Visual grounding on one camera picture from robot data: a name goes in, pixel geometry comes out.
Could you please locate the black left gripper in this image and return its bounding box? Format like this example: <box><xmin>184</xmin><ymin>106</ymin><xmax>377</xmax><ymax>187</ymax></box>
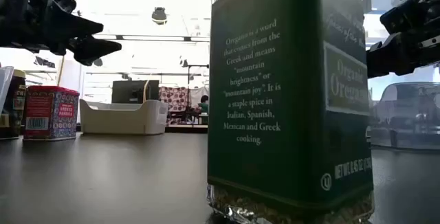
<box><xmin>0</xmin><ymin>0</ymin><xmax>123</xmax><ymax>67</ymax></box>

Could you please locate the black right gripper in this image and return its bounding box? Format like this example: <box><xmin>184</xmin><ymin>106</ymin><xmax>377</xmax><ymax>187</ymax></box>
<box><xmin>366</xmin><ymin>0</ymin><xmax>440</xmax><ymax>79</ymax></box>

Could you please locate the red-lid paprika tin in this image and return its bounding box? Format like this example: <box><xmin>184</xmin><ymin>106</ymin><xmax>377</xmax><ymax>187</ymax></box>
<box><xmin>22</xmin><ymin>85</ymin><xmax>80</xmax><ymax>142</ymax></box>

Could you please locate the yellow-lid spice jar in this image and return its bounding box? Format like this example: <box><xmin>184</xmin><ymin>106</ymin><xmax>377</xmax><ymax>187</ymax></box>
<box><xmin>0</xmin><ymin>69</ymin><xmax>27</xmax><ymax>139</ymax></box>

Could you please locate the green-lid oregano jar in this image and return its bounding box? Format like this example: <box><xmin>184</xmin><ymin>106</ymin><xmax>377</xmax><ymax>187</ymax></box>
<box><xmin>206</xmin><ymin>0</ymin><xmax>375</xmax><ymax>224</ymax></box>

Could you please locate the smoky grey transparent bin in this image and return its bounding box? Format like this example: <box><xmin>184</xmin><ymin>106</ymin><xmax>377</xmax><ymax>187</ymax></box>
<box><xmin>369</xmin><ymin>81</ymin><xmax>440</xmax><ymax>150</ymax></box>

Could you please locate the red patterned cloth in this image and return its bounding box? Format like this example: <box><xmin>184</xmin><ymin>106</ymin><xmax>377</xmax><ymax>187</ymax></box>
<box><xmin>159</xmin><ymin>86</ymin><xmax>189</xmax><ymax>124</ymax></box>

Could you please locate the person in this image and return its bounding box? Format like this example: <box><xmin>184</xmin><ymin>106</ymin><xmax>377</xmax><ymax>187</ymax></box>
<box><xmin>195</xmin><ymin>94</ymin><xmax>210</xmax><ymax>115</ymax></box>

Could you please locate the yellow power cable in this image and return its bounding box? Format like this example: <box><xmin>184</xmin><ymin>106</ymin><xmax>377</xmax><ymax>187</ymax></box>
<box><xmin>56</xmin><ymin>54</ymin><xmax>66</xmax><ymax>87</ymax></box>

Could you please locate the black table frame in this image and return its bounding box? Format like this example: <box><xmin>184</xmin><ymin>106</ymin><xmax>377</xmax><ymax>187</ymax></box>
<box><xmin>76</xmin><ymin>123</ymin><xmax>209</xmax><ymax>135</ymax></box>

